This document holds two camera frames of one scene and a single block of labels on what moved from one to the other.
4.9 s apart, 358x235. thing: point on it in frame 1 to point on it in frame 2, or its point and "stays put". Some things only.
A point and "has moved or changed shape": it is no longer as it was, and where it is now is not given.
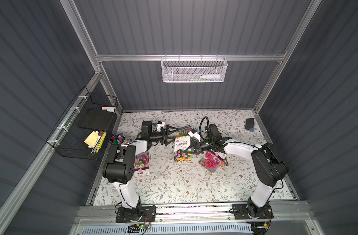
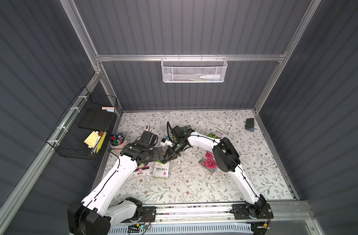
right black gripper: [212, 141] to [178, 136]
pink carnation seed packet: [212, 160] stays put
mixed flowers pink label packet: [181, 143] has moved or changed shape
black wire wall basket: [80, 133] stays put
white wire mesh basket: [193, 69] stays put
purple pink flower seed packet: [142, 165] stays put
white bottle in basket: [210, 76] stays put
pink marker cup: [117, 138] stays put
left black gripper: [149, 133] to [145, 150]
